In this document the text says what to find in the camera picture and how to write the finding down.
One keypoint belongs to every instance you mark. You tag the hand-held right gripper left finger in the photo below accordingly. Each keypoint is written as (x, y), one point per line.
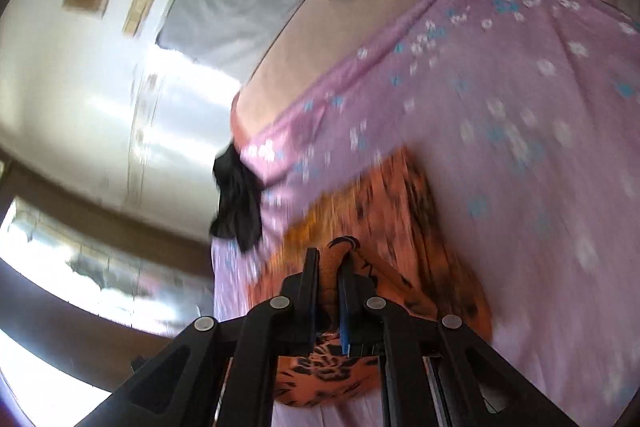
(311, 302)

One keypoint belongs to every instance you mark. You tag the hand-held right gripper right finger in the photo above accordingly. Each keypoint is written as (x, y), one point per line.
(345, 317)

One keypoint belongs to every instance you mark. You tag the orange black floral garment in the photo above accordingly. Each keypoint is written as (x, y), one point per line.
(380, 212)

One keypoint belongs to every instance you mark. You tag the black cloth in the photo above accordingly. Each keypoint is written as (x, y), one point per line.
(237, 202)

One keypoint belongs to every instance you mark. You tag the etched glass wooden door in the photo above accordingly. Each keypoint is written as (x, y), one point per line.
(75, 257)

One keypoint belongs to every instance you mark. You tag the purple floral bedsheet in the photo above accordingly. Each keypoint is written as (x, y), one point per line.
(500, 132)

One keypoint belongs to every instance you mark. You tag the beige mattress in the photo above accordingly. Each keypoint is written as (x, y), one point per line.
(310, 57)

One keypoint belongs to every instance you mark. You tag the small wooden wall frame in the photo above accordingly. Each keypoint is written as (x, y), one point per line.
(139, 13)

